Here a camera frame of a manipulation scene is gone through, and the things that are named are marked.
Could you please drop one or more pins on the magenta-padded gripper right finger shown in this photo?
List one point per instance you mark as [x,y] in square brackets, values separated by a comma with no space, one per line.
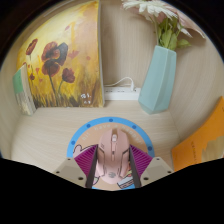
[156,168]

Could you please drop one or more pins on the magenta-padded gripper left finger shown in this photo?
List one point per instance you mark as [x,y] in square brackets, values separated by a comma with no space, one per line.
[70,170]

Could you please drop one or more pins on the pink computer mouse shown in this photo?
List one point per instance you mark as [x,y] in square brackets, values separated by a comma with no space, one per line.
[113,156]

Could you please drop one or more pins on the round blue-rimmed cartoon mouse pad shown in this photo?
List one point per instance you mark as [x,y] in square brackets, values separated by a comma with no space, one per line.
[85,136]

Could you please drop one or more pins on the orange book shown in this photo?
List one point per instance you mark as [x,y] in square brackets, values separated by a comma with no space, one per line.
[200,143]

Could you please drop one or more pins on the white power strip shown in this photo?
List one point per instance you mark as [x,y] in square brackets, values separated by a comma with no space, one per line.
[121,94]

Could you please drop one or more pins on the pale teal vase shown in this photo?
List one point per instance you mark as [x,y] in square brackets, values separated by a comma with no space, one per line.
[158,83]

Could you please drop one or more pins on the yellow poppy flower painting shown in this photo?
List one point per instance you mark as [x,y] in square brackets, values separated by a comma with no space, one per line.
[73,63]

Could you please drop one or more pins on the pink and white flower bouquet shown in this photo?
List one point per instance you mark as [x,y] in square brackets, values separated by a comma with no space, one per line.
[156,10]

